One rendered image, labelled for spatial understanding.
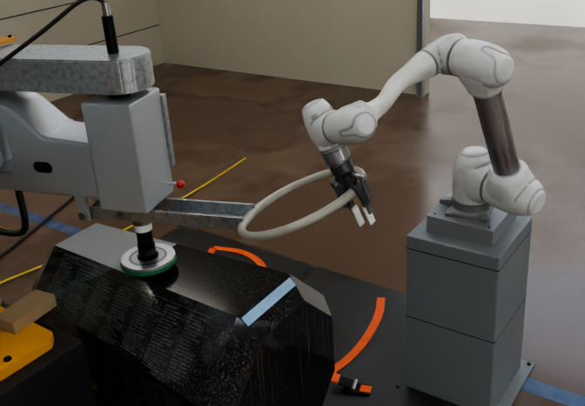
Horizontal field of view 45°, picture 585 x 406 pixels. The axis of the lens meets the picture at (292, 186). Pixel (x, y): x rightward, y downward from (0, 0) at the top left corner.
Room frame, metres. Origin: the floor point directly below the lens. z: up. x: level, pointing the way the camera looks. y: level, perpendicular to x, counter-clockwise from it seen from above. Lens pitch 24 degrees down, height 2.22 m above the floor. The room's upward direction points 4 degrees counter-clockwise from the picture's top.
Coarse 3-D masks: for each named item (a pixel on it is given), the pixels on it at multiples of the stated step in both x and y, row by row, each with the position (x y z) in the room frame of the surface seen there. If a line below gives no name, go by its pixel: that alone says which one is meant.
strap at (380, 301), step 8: (216, 248) 4.03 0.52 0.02; (224, 248) 4.02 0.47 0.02; (232, 248) 4.01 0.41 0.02; (248, 256) 3.89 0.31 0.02; (256, 256) 3.89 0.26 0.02; (264, 264) 3.78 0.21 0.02; (376, 304) 3.27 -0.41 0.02; (384, 304) 3.26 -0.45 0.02; (376, 312) 3.19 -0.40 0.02; (376, 320) 3.12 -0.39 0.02; (368, 328) 3.05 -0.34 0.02; (376, 328) 3.05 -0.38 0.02; (368, 336) 2.98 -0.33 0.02; (360, 344) 2.92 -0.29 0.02; (352, 352) 2.87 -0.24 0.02; (344, 360) 2.81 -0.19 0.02; (352, 360) 2.81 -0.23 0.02; (336, 368) 2.75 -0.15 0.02
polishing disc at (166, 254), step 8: (136, 248) 2.54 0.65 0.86; (160, 248) 2.52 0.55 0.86; (168, 248) 2.52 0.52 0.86; (128, 256) 2.48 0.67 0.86; (136, 256) 2.47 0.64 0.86; (160, 256) 2.46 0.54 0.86; (168, 256) 2.45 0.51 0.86; (128, 264) 2.42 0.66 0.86; (136, 264) 2.41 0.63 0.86; (144, 264) 2.41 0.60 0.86; (152, 264) 2.40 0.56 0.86; (160, 264) 2.40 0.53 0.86; (168, 264) 2.41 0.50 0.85; (136, 272) 2.37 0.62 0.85; (144, 272) 2.37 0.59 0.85
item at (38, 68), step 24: (0, 48) 2.69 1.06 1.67; (24, 48) 2.66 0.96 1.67; (48, 48) 2.63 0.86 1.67; (72, 48) 2.60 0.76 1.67; (96, 48) 2.57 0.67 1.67; (120, 48) 2.54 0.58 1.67; (144, 48) 2.51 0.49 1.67; (0, 72) 2.51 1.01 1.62; (24, 72) 2.47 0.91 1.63; (48, 72) 2.44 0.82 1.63; (72, 72) 2.40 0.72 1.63; (96, 72) 2.37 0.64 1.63; (120, 72) 2.36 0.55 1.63; (144, 72) 2.40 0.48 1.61; (120, 96) 2.43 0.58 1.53
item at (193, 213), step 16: (96, 208) 2.47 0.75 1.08; (160, 208) 2.50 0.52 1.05; (176, 208) 2.47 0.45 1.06; (192, 208) 2.45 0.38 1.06; (208, 208) 2.42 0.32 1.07; (224, 208) 2.40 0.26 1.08; (240, 208) 2.38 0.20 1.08; (176, 224) 2.35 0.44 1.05; (192, 224) 2.33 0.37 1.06; (208, 224) 2.30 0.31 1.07; (224, 224) 2.28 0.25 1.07
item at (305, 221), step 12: (360, 168) 2.28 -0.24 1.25; (300, 180) 2.46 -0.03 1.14; (312, 180) 2.45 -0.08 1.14; (276, 192) 2.44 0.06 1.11; (288, 192) 2.45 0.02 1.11; (348, 192) 2.09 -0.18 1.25; (264, 204) 2.39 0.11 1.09; (336, 204) 2.04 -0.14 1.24; (252, 216) 2.33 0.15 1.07; (312, 216) 2.01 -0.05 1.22; (324, 216) 2.01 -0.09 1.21; (240, 228) 2.18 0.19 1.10; (276, 228) 2.02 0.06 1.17; (288, 228) 2.00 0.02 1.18; (300, 228) 2.00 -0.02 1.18
